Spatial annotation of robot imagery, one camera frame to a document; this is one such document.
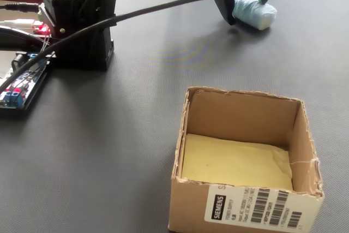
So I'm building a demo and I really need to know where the light blue cylinder block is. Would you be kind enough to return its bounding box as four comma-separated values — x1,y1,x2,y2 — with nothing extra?
231,0,278,31

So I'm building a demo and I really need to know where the open cardboard box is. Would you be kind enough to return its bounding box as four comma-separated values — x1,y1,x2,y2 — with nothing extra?
167,86,325,233

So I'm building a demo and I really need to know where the yellow paper box lining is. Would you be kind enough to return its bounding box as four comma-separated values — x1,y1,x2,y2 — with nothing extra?
181,134,294,190

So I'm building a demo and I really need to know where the motor driver board red LED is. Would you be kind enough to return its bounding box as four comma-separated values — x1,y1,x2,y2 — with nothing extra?
32,3,54,37

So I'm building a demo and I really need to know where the black textured mat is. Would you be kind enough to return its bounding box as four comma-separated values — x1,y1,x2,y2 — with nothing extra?
0,0,349,233

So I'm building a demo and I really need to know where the black curved object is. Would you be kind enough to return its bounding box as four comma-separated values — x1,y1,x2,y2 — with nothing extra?
0,25,59,51

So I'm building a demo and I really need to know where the white barcode label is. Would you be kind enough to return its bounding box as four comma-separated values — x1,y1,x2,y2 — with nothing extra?
204,183,324,231

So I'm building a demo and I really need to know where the blue controller board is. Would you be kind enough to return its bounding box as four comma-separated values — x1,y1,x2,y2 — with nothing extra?
0,52,58,118

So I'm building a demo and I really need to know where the thick black camera cable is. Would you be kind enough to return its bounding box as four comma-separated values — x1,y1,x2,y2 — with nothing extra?
0,0,267,96

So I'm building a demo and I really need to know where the black power plug with cable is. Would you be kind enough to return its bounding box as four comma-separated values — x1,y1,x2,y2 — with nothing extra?
0,2,41,13

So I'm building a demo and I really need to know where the white USB cable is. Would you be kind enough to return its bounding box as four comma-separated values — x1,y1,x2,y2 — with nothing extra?
0,18,38,28

